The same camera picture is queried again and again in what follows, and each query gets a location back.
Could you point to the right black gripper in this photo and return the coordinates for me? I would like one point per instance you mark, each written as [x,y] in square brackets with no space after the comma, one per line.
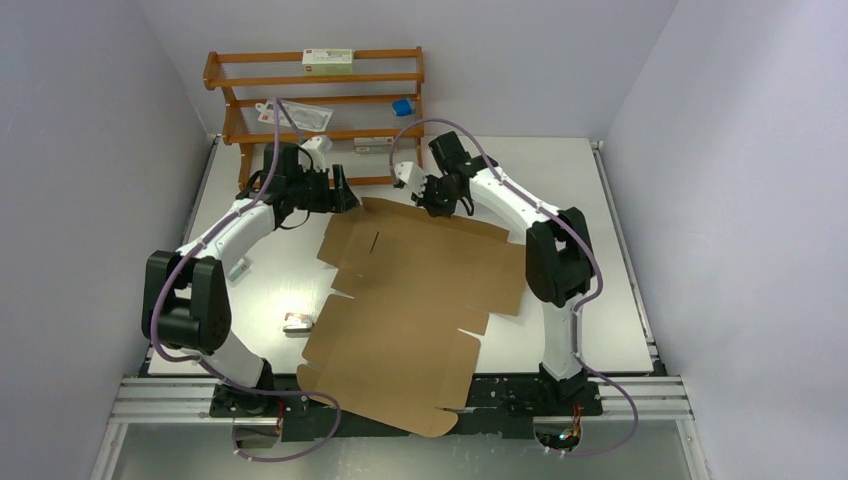
[425,202]

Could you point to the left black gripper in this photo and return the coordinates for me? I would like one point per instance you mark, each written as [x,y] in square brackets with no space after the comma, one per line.
[340,198]

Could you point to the brown cardboard box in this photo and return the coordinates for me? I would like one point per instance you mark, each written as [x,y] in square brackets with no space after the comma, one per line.
[412,294]

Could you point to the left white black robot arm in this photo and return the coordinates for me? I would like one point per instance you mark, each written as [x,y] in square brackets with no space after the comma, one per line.
[186,309]

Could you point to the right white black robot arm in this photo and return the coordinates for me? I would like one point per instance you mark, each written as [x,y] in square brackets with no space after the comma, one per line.
[559,262]

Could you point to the small grey product box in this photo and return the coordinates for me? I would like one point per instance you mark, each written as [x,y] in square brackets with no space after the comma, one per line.
[372,145]

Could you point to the white green product box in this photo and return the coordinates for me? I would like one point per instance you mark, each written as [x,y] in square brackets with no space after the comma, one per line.
[327,62]

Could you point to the clear plastic packaged item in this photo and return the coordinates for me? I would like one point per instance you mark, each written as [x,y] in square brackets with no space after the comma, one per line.
[305,117]

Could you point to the small blue block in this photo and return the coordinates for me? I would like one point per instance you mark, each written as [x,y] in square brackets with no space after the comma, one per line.
[403,107]

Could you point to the orange wooden shelf rack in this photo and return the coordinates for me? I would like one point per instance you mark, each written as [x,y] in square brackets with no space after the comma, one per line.
[359,99]

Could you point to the small white flat package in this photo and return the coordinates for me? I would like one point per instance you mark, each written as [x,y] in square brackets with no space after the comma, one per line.
[240,269]

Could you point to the small white red package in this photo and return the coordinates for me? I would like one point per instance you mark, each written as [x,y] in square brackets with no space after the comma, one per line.
[297,323]

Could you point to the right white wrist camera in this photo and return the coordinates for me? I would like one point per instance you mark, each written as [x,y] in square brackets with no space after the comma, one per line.
[410,176]

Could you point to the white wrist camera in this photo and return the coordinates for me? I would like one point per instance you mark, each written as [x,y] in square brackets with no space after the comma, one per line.
[410,176]
[317,148]

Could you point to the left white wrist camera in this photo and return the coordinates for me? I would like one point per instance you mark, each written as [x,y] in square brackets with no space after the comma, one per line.
[317,148]

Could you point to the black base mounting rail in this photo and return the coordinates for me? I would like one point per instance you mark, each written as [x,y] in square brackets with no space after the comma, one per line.
[302,407]

